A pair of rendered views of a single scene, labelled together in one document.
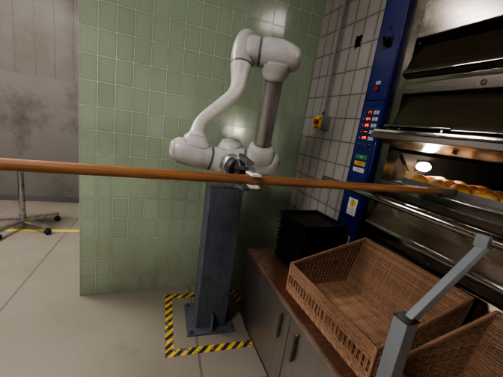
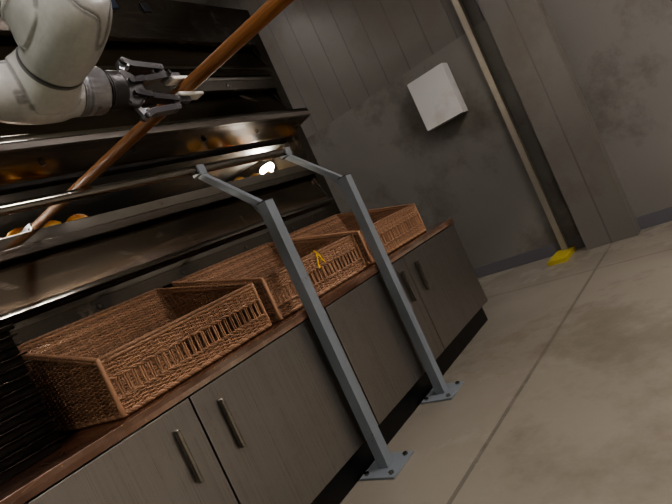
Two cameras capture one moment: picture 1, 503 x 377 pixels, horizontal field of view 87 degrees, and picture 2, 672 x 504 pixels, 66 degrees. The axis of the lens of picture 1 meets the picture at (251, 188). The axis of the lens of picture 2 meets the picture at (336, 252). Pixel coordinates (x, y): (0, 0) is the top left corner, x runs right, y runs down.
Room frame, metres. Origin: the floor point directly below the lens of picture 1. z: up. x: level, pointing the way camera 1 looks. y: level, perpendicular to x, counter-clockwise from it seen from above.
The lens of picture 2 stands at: (1.29, 1.07, 0.77)
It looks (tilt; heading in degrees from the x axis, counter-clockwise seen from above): 2 degrees down; 240
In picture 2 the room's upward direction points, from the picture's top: 25 degrees counter-clockwise
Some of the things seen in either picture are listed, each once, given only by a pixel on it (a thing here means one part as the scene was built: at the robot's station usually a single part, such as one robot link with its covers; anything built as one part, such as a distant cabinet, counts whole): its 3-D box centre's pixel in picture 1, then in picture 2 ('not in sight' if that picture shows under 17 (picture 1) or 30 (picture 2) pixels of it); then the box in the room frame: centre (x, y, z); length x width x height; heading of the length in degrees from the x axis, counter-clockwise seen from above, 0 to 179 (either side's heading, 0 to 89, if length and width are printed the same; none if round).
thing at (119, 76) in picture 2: (238, 170); (122, 90); (0.99, 0.06, 1.20); 0.09 x 0.07 x 0.08; 22
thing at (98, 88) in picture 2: (232, 166); (87, 91); (1.06, 0.09, 1.20); 0.09 x 0.06 x 0.09; 112
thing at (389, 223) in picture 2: not in sight; (351, 235); (-0.04, -1.03, 0.72); 0.56 x 0.49 x 0.28; 22
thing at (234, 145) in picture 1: (229, 155); not in sight; (1.65, 0.16, 1.17); 0.18 x 0.16 x 0.22; 92
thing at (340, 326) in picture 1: (366, 292); (144, 338); (1.07, -0.57, 0.72); 0.56 x 0.49 x 0.28; 24
